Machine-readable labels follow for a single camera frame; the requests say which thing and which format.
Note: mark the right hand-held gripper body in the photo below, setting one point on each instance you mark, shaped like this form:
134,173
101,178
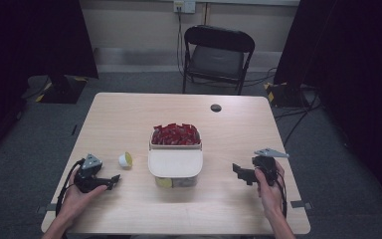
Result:
267,167

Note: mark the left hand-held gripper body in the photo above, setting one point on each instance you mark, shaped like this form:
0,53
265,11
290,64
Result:
88,176

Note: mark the dark curtain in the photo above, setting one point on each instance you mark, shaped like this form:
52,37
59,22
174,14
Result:
30,40
351,66

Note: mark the pile of red packets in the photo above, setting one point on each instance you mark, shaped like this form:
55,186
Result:
175,134

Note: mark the black stand base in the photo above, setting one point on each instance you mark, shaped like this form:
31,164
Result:
63,89
285,94

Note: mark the person's left hand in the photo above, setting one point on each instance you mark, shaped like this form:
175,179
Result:
74,200

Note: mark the person's right hand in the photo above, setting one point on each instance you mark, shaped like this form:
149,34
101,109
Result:
270,195

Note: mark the white box lid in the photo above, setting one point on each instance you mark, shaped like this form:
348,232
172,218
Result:
175,163

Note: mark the small yellow-lidded cup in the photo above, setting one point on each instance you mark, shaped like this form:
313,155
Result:
125,160
163,182

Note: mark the clear plastic storage box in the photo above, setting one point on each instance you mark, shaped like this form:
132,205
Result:
175,166

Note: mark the black folding chair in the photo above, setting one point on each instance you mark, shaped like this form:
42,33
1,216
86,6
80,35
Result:
217,58

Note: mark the small dark floor strip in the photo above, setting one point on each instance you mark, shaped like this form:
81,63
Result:
74,129

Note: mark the grey tape strip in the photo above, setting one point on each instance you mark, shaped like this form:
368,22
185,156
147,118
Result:
44,209
301,204

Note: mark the white wall socket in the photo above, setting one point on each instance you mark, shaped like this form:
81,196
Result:
184,6

